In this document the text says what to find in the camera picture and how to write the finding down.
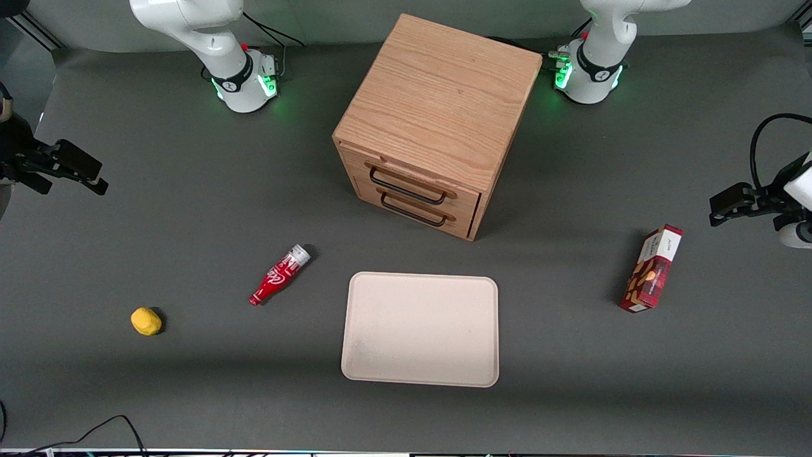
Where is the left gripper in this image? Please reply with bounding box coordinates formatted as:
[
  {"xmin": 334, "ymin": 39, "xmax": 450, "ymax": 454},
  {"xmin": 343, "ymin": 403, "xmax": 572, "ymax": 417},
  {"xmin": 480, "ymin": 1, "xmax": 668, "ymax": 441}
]
[{"xmin": 709, "ymin": 151, "xmax": 812, "ymax": 228}]

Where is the red cracker box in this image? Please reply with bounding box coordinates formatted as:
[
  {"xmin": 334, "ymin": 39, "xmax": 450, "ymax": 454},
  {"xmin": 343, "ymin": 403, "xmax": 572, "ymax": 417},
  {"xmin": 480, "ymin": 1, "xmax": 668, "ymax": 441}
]
[{"xmin": 619, "ymin": 224, "xmax": 684, "ymax": 314}]

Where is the aluminium frame profile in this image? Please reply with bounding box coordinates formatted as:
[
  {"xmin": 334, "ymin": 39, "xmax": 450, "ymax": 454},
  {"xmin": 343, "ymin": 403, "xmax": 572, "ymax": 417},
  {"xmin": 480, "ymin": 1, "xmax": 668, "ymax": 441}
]
[{"xmin": 5, "ymin": 11, "xmax": 65, "ymax": 53}]

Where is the beige rectangular plastic tray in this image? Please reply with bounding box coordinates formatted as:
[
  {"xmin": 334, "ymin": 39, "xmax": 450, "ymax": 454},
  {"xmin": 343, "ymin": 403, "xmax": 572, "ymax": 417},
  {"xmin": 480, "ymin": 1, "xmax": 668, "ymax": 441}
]
[{"xmin": 341, "ymin": 272, "xmax": 500, "ymax": 388}]

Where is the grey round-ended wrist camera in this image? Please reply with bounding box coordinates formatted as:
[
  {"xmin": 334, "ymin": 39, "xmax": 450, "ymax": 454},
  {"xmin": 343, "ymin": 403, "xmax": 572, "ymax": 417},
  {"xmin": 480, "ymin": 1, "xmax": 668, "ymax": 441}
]
[{"xmin": 778, "ymin": 218, "xmax": 812, "ymax": 249}]

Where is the black arm base cable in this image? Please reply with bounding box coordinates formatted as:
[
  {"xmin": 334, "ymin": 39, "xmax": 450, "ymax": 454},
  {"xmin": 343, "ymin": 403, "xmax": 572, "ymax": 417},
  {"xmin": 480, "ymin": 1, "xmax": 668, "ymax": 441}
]
[
  {"xmin": 241, "ymin": 11, "xmax": 306, "ymax": 74},
  {"xmin": 487, "ymin": 18, "xmax": 594, "ymax": 56}
]

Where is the wooden drawer with black handle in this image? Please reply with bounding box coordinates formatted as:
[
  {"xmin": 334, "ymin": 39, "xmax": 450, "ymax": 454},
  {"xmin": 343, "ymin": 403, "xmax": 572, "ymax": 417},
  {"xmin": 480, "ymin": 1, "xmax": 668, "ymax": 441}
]
[
  {"xmin": 353, "ymin": 178, "xmax": 478, "ymax": 239},
  {"xmin": 339, "ymin": 145, "xmax": 481, "ymax": 211}
]

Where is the yellow lemon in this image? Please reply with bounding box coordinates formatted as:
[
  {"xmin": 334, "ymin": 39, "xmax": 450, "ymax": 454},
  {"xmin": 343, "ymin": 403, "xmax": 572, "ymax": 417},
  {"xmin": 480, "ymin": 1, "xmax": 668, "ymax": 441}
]
[{"xmin": 131, "ymin": 307, "xmax": 163, "ymax": 336}]

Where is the oak wooden drawer cabinet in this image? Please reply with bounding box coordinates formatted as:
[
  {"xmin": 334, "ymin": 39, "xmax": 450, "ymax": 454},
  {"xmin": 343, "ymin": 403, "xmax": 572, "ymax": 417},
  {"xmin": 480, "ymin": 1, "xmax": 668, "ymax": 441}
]
[{"xmin": 332, "ymin": 13, "xmax": 544, "ymax": 242}]

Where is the red cola bottle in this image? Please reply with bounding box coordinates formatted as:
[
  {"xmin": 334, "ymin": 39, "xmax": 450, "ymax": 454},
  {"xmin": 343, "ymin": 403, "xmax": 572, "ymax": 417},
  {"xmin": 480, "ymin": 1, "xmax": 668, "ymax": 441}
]
[{"xmin": 249, "ymin": 244, "xmax": 313, "ymax": 307}]

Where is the black cable beside table edge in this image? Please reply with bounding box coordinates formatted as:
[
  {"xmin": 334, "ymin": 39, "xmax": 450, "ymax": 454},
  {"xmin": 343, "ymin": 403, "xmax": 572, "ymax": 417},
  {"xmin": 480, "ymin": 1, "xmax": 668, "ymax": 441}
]
[{"xmin": 0, "ymin": 415, "xmax": 148, "ymax": 457}]

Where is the black looping gripper cable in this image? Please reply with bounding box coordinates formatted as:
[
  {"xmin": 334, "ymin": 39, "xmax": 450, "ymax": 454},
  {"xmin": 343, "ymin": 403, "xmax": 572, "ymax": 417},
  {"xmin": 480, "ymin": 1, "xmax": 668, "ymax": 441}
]
[{"xmin": 749, "ymin": 113, "xmax": 812, "ymax": 192}]

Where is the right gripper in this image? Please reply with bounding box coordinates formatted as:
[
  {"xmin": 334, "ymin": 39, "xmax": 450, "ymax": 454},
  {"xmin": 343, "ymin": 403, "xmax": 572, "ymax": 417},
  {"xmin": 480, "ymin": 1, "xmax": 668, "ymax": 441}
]
[{"xmin": 0, "ymin": 113, "xmax": 109, "ymax": 195}]

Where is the black metal drawer handle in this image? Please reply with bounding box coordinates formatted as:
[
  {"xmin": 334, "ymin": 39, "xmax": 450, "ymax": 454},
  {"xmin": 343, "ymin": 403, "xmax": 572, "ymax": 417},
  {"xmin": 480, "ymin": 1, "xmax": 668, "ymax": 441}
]
[
  {"xmin": 369, "ymin": 166, "xmax": 449, "ymax": 206},
  {"xmin": 380, "ymin": 192, "xmax": 447, "ymax": 228}
]

